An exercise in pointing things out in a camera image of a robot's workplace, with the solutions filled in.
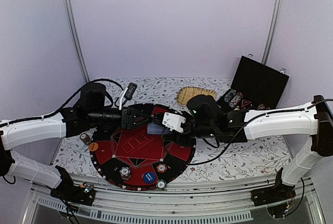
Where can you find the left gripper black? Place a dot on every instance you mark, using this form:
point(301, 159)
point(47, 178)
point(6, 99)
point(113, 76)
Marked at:
point(128, 118)

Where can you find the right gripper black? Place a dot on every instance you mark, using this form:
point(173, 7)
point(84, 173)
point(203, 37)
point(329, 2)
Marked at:
point(186, 142)

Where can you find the round red black poker mat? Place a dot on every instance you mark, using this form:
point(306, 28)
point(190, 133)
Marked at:
point(140, 151)

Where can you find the orange big blind button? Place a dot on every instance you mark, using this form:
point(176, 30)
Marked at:
point(93, 146)

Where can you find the blue white poker chip stack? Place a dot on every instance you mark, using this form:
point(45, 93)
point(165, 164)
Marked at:
point(125, 173)

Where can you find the red white poker chip stack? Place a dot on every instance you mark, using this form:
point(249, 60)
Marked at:
point(161, 168)

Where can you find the multicolour chip stack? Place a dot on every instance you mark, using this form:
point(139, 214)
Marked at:
point(84, 137)

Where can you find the blue small blind button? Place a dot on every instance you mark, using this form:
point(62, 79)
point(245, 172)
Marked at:
point(149, 177)

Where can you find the green poker chip stack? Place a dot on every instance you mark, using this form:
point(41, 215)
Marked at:
point(161, 184)

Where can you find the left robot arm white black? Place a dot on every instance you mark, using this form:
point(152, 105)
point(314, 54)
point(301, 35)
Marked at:
point(61, 123)

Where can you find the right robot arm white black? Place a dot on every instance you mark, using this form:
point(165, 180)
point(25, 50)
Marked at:
point(313, 119)

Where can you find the woven bamboo tray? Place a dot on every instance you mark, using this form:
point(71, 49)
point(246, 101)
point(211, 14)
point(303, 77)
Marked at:
point(186, 93)

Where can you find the middle long chip row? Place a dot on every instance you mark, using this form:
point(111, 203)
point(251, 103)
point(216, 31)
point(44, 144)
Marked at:
point(235, 100)

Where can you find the red triangular all-in marker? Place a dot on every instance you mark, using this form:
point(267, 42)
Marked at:
point(245, 103)

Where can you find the black poker set case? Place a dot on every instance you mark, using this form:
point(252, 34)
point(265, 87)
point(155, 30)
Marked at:
point(258, 83)

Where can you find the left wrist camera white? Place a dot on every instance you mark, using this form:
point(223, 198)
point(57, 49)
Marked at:
point(127, 94)

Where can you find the aluminium front rail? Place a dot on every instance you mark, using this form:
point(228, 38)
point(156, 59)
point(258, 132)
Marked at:
point(197, 202)

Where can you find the aluminium frame post left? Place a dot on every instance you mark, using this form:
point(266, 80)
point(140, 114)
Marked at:
point(75, 39)

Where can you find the aluminium frame post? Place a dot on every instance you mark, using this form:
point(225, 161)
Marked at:
point(75, 39)
point(271, 31)

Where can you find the aluminium frame post right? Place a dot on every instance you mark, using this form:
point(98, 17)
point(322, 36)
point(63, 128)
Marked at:
point(271, 31)

